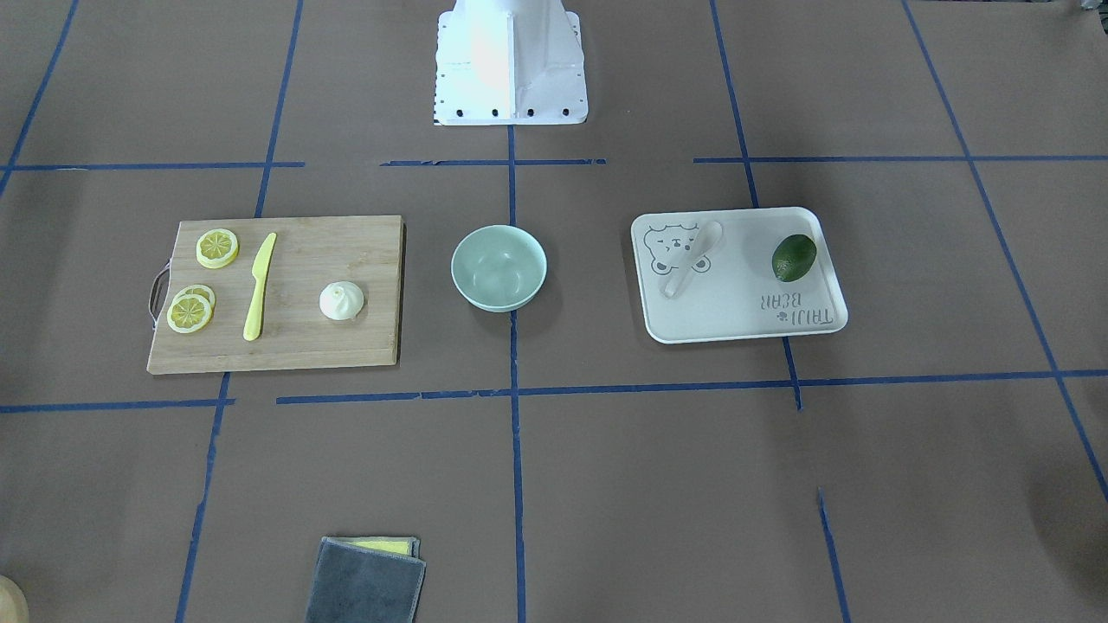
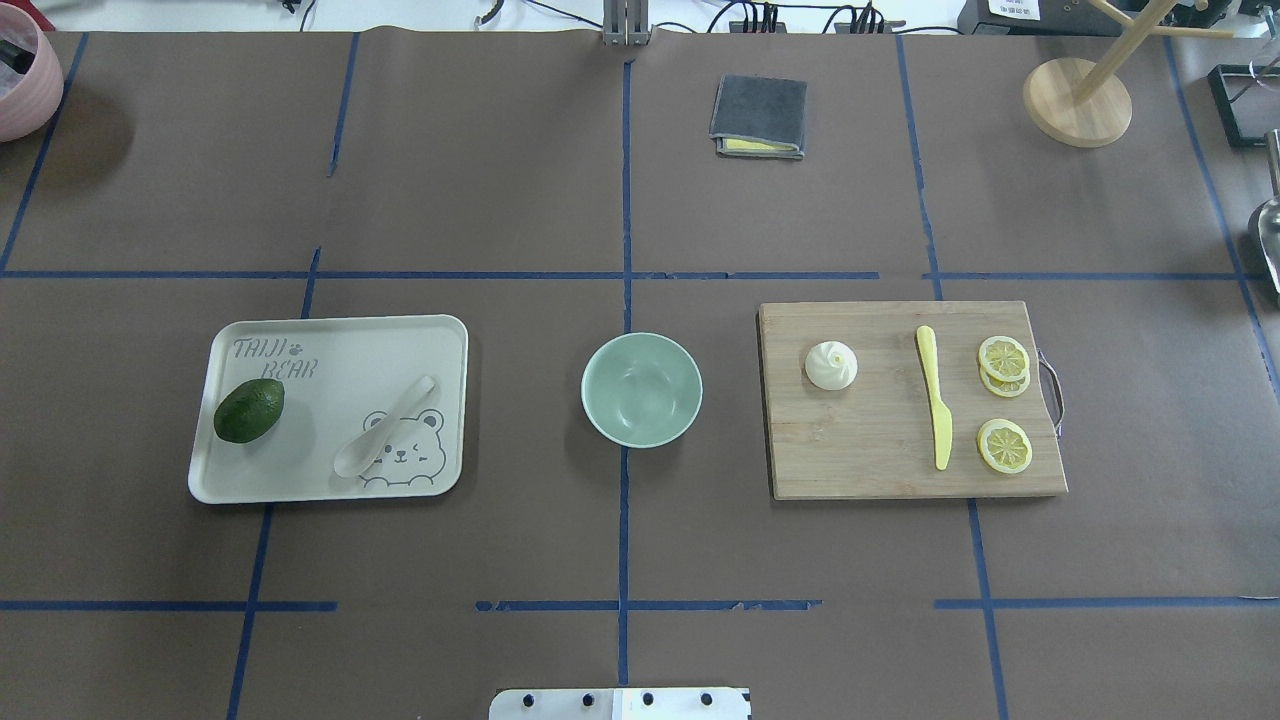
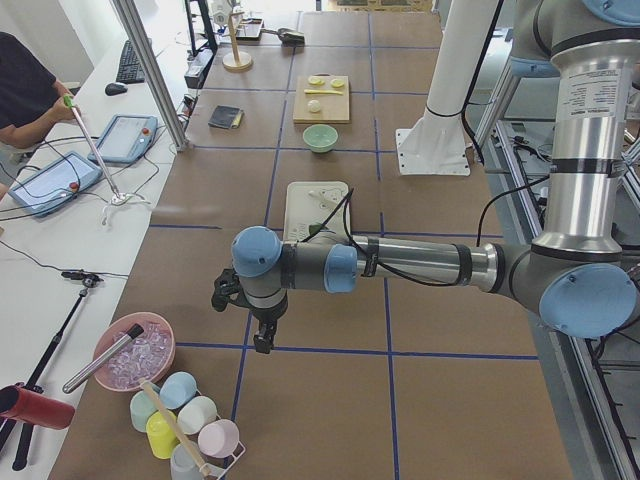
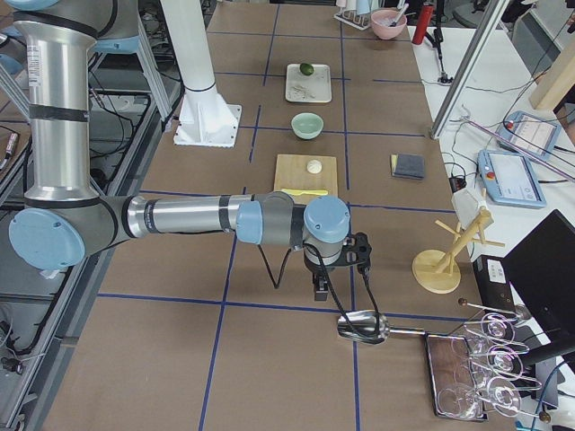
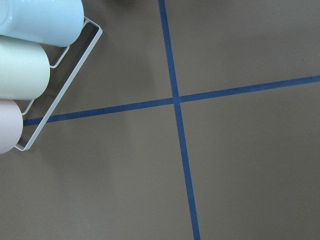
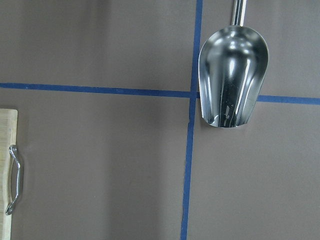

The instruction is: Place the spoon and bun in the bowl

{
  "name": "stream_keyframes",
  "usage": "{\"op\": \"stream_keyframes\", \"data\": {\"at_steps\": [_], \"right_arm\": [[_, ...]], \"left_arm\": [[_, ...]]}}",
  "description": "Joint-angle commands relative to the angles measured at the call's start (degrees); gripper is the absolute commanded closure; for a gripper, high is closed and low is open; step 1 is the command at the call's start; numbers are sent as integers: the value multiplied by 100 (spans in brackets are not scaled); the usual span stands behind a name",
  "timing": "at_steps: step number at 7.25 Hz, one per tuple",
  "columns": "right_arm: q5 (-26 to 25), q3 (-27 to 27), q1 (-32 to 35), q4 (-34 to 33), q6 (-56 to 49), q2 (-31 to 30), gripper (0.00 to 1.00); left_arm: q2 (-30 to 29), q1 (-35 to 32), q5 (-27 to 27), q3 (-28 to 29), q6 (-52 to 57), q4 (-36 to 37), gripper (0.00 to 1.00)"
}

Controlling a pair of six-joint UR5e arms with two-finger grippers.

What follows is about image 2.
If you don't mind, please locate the top stacked lemon slice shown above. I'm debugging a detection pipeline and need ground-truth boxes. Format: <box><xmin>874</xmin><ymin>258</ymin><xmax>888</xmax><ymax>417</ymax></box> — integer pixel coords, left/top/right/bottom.
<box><xmin>977</xmin><ymin>334</ymin><xmax>1030</xmax><ymax>383</ymax></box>

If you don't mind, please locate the wooden cup tree stand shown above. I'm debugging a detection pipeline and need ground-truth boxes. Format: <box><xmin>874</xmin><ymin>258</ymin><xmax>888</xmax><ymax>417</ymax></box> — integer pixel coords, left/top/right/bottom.
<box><xmin>1021</xmin><ymin>1</ymin><xmax>1235</xmax><ymax>149</ymax></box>

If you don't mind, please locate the single lemon slice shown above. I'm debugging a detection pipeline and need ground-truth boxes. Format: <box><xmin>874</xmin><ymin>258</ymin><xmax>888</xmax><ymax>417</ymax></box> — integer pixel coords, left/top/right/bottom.
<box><xmin>975</xmin><ymin>418</ymin><xmax>1034</xmax><ymax>475</ymax></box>

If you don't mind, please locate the lower stacked lemon slice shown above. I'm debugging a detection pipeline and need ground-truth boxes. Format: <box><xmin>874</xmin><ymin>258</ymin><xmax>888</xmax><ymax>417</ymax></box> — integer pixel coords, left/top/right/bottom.
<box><xmin>979</xmin><ymin>370</ymin><xmax>1030</xmax><ymax>398</ymax></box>

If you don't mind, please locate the aluminium frame post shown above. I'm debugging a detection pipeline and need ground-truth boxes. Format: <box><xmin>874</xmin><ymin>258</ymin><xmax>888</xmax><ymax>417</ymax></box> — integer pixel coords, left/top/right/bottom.
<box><xmin>602</xmin><ymin>0</ymin><xmax>652</xmax><ymax>47</ymax></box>

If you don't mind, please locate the wooden cutting board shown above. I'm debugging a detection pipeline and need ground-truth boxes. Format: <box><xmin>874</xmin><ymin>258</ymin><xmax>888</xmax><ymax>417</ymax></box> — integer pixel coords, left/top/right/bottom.
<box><xmin>759</xmin><ymin>301</ymin><xmax>1068</xmax><ymax>500</ymax></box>

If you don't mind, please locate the stacked lemon slice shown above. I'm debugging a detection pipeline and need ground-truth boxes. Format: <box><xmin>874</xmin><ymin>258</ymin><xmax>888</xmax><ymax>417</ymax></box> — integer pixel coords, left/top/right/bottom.
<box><xmin>979</xmin><ymin>370</ymin><xmax>1030</xmax><ymax>398</ymax></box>
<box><xmin>977</xmin><ymin>334</ymin><xmax>1030</xmax><ymax>383</ymax></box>

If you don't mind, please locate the pink bowl with ice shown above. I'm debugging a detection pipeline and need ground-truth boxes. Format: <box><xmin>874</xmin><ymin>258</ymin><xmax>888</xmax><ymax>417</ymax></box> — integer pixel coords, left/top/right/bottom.
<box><xmin>1</xmin><ymin>3</ymin><xmax>64</xmax><ymax>143</ymax></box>

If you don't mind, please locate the white ceramic soup spoon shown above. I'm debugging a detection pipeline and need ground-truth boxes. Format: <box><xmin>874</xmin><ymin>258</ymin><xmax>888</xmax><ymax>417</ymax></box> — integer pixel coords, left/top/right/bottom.
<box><xmin>332</xmin><ymin>374</ymin><xmax>436</xmax><ymax>478</ymax></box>

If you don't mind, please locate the light green bowl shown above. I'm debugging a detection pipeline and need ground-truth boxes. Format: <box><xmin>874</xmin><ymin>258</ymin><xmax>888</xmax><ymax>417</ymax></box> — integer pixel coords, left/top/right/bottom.
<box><xmin>580</xmin><ymin>332</ymin><xmax>704</xmax><ymax>448</ymax></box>

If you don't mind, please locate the metal scoop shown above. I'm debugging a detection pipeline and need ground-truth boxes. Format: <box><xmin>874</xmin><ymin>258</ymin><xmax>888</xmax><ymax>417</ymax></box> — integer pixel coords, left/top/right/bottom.
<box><xmin>1251</xmin><ymin>129</ymin><xmax>1279</xmax><ymax>295</ymax></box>

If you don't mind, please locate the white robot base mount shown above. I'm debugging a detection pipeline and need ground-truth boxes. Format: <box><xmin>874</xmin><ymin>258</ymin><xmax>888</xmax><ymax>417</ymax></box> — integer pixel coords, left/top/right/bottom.
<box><xmin>488</xmin><ymin>685</ymin><xmax>753</xmax><ymax>719</ymax></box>

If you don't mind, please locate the white bear serving tray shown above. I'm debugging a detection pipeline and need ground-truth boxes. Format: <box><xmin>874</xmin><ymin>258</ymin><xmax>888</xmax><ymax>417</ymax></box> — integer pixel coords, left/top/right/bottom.
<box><xmin>188</xmin><ymin>315</ymin><xmax>468</xmax><ymax>503</ymax></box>

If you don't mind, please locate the yellow plastic knife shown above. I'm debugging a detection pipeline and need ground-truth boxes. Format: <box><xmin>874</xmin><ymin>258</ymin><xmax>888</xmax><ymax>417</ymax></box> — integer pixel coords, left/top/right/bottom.
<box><xmin>915</xmin><ymin>325</ymin><xmax>954</xmax><ymax>471</ymax></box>

